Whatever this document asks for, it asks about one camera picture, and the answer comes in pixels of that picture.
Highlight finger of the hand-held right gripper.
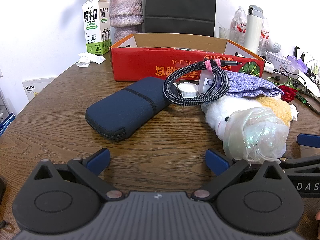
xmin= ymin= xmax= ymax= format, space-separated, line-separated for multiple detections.
xmin=297 ymin=133 xmax=320 ymax=147
xmin=279 ymin=156 xmax=320 ymax=174

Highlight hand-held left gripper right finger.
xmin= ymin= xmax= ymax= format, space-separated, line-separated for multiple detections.
xmin=191 ymin=149 xmax=288 ymax=202

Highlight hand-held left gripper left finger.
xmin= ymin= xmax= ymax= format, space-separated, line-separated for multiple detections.
xmin=30 ymin=148 xmax=125 ymax=202

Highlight iridescent sheer bag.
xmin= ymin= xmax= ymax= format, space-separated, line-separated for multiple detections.
xmin=222 ymin=106 xmax=292 ymax=165

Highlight white and yellow plush toy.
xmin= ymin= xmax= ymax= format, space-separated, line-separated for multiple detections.
xmin=201 ymin=94 xmax=299 ymax=140

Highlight dark blue zip pouch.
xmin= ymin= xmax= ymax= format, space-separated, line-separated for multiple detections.
xmin=85 ymin=77 xmax=173 ymax=140

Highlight purple cloth pouch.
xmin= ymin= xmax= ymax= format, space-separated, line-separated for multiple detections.
xmin=220 ymin=71 xmax=284 ymax=98

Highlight braided black grey cable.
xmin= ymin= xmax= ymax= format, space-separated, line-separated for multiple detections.
xmin=163 ymin=59 xmax=242 ymax=105

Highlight red cardboard box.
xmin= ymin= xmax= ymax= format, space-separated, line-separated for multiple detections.
xmin=108 ymin=33 xmax=266 ymax=82

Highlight black and green neckband earphones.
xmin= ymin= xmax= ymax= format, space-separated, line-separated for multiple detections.
xmin=267 ymin=74 xmax=320 ymax=111

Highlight red artificial rose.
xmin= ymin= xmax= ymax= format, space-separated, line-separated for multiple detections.
xmin=278 ymin=85 xmax=298 ymax=103

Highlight white cloth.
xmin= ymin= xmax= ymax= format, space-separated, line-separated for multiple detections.
xmin=297 ymin=70 xmax=320 ymax=93

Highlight brown wooden desk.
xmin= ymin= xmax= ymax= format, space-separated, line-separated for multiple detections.
xmin=0 ymin=59 xmax=320 ymax=205

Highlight purple plastic bag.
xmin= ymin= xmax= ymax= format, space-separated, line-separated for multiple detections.
xmin=286 ymin=54 xmax=307 ymax=71

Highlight white scalloped cap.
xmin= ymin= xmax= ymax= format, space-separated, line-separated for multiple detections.
xmin=177 ymin=82 xmax=198 ymax=99

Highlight translucent plastic bag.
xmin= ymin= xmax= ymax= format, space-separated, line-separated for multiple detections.
xmin=199 ymin=70 xmax=216 ymax=94

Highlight white power bank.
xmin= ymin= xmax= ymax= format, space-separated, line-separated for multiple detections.
xmin=264 ymin=60 xmax=276 ymax=74

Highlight grey tissue box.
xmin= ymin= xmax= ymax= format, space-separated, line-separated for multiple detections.
xmin=265 ymin=51 xmax=292 ymax=72

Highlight white round speaker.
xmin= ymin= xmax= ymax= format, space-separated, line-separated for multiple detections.
xmin=268 ymin=42 xmax=282 ymax=54

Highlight blue and white boxes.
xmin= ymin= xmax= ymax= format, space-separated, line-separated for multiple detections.
xmin=0 ymin=112 xmax=16 ymax=137

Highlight black object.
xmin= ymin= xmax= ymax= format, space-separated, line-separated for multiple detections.
xmin=0 ymin=177 xmax=8 ymax=206

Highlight crumpled white tissue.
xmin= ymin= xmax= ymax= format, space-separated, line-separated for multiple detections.
xmin=77 ymin=52 xmax=106 ymax=68

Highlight clear plastic water bottle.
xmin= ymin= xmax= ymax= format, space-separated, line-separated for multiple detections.
xmin=258 ymin=17 xmax=271 ymax=57
xmin=230 ymin=6 xmax=247 ymax=46

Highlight white thermos flask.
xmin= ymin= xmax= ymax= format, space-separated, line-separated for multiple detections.
xmin=242 ymin=4 xmax=264 ymax=55

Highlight clear glass cup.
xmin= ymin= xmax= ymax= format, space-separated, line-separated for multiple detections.
xmin=218 ymin=22 xmax=237 ymax=42

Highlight green and white milk carton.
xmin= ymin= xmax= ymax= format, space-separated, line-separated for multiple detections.
xmin=82 ymin=0 xmax=112 ymax=55

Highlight pink textured vase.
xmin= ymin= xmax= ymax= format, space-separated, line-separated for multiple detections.
xmin=109 ymin=0 xmax=144 ymax=44

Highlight black paper bag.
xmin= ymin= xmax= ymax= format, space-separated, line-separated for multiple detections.
xmin=145 ymin=0 xmax=217 ymax=37

